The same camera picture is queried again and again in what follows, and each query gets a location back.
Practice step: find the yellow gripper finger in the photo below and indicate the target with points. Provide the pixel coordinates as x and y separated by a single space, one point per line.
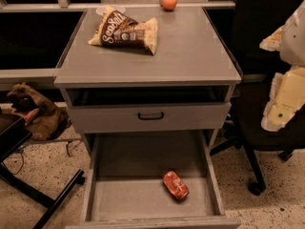
287 96
273 41

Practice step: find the red coke can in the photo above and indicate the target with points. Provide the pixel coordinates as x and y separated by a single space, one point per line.
175 185

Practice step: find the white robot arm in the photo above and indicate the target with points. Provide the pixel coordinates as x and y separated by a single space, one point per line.
292 47

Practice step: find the grey drawer cabinet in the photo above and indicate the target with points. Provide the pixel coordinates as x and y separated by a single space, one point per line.
190 66

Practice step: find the open grey middle drawer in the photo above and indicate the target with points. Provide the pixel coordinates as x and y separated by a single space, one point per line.
125 188

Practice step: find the closed grey top drawer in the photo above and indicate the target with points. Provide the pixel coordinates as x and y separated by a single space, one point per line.
119 119

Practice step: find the black office chair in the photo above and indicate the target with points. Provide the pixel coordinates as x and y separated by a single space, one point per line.
253 20

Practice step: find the orange fruit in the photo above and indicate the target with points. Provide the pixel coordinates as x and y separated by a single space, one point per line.
168 4

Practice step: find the brown sea salt chip bag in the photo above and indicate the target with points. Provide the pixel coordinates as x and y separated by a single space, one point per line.
119 30

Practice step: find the brown bag on floor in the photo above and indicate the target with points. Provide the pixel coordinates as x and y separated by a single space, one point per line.
43 118

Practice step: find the black drawer handle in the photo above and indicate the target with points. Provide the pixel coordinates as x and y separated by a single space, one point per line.
149 117

